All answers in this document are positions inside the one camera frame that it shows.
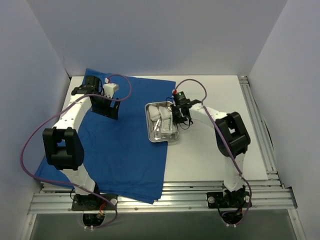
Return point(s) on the aluminium front rail frame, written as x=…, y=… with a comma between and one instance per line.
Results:
x=176, y=197

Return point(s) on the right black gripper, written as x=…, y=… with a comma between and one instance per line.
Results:
x=177, y=115

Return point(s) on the steel tweezers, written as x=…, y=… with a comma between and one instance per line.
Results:
x=156, y=125

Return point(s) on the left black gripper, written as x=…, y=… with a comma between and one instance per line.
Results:
x=105, y=107

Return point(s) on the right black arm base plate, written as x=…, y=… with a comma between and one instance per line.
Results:
x=228, y=200

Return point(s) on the steel instrument tray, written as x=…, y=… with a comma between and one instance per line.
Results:
x=158, y=136

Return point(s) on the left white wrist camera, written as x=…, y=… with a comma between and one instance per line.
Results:
x=109, y=89

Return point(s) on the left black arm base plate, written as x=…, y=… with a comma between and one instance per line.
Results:
x=89, y=203

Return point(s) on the suture packet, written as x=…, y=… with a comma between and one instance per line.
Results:
x=166, y=126

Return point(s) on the aluminium side rail frame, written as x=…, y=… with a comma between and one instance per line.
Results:
x=261, y=132

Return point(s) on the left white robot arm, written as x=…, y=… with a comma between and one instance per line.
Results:
x=62, y=144

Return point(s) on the white gauze stack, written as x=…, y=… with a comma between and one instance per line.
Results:
x=154, y=112
x=165, y=112

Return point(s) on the blue surgical drape cloth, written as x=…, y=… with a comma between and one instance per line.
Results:
x=118, y=154

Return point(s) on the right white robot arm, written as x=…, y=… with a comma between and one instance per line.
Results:
x=232, y=137

